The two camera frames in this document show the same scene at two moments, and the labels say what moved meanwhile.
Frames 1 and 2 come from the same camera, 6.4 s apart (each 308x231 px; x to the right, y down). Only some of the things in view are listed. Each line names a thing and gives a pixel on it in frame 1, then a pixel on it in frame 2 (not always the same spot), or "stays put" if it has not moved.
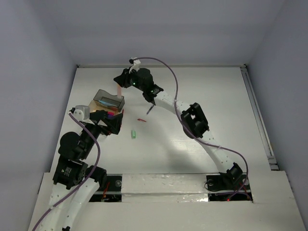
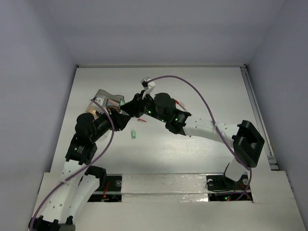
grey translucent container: x=109 y=99 stays put
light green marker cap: x=133 y=134 stays put
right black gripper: x=122 y=79 to x=134 y=107
